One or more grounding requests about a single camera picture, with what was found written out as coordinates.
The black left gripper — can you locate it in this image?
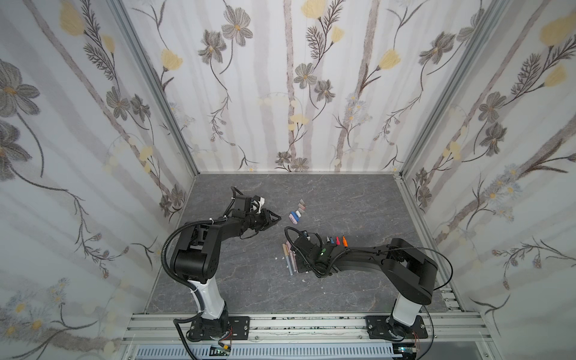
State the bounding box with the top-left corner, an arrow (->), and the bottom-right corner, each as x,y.
244,208 -> 281,231

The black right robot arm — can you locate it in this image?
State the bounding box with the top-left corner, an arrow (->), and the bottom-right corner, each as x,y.
286,230 -> 438,342

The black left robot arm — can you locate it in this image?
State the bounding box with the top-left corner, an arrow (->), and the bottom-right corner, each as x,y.
160,193 -> 281,342

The beige cap blue pen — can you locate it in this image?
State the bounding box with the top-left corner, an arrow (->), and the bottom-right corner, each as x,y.
282,244 -> 293,276

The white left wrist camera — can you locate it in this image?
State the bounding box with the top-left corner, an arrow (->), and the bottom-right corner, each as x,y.
250,196 -> 265,214

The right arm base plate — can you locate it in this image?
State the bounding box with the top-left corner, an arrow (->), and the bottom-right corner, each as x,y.
364,316 -> 429,342

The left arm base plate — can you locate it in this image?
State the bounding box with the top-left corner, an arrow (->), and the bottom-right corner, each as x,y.
185,316 -> 251,342

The white vented cable duct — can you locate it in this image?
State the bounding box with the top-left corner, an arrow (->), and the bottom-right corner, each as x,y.
134,343 -> 401,360

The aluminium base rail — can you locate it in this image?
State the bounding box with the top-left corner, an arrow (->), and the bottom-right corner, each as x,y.
121,311 -> 493,346

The aluminium corner post left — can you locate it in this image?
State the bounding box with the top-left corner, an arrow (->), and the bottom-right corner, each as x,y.
106,0 -> 200,179

